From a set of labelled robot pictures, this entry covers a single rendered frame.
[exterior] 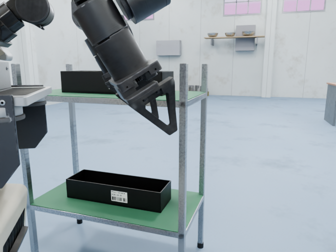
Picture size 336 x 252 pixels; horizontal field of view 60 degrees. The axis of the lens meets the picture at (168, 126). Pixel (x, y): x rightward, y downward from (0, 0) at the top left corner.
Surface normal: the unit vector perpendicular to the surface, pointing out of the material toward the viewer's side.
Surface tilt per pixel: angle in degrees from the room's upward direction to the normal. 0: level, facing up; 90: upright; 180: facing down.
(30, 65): 90
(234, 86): 90
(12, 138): 90
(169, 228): 0
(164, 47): 90
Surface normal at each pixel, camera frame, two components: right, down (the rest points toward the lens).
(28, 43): 0.95, 0.06
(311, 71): -0.31, 0.19
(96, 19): 0.10, 0.33
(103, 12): 0.46, 0.09
